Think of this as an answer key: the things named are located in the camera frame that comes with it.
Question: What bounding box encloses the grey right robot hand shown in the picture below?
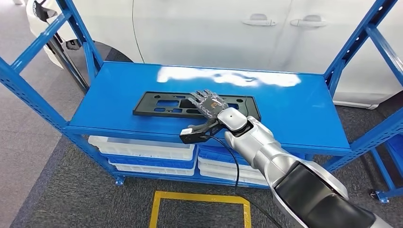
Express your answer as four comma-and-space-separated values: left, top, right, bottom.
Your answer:
188, 89, 229, 120

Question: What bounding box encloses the black plastic plate bracket part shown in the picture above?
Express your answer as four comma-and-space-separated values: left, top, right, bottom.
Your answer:
132, 91, 262, 122

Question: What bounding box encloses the blue metal shelf rack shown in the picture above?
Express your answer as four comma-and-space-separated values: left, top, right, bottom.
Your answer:
370, 133, 403, 204
0, 0, 403, 190

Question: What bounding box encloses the white car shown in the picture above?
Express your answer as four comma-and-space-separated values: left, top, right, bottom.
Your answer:
25, 0, 403, 110

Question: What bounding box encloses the grey metal pole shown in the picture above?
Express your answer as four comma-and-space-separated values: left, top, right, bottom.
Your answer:
46, 31, 90, 95

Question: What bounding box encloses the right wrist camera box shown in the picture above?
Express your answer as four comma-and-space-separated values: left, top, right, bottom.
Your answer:
179, 121, 226, 145

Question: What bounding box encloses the black camera cable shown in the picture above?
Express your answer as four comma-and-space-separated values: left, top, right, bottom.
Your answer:
209, 135, 284, 228

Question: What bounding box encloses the white car door handle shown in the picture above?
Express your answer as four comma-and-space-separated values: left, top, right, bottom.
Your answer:
242, 13, 277, 27
290, 14, 327, 28

